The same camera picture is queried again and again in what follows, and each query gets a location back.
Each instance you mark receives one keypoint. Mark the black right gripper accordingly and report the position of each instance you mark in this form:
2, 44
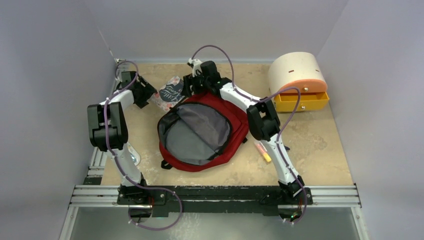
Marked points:
188, 80

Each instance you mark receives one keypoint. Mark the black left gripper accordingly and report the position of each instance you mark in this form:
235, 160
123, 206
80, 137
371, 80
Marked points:
148, 92

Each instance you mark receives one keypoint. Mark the floral dark cover book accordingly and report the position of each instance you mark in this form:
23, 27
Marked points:
169, 95

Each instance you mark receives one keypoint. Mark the red student backpack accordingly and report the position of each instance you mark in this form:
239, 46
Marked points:
201, 132

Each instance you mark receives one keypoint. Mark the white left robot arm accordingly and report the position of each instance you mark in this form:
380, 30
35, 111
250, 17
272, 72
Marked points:
108, 132

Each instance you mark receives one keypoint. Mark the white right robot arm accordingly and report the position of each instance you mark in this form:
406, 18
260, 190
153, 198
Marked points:
263, 121

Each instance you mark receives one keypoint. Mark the white blue oval case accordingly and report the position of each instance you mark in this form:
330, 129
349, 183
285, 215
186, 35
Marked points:
134, 155

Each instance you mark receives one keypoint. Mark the yellow marker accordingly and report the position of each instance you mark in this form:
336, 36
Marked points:
262, 151

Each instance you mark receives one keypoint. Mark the cream rounded drawer cabinet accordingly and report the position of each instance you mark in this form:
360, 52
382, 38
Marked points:
295, 66

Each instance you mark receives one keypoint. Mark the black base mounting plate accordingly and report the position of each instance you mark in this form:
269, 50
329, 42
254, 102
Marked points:
268, 200

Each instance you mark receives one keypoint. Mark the orange upper drawer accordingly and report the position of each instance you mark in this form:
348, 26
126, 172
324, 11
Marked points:
306, 86

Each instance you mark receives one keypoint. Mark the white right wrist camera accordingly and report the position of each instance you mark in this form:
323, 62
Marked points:
195, 64

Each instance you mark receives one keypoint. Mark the aluminium frame rails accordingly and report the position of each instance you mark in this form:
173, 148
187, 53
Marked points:
315, 150

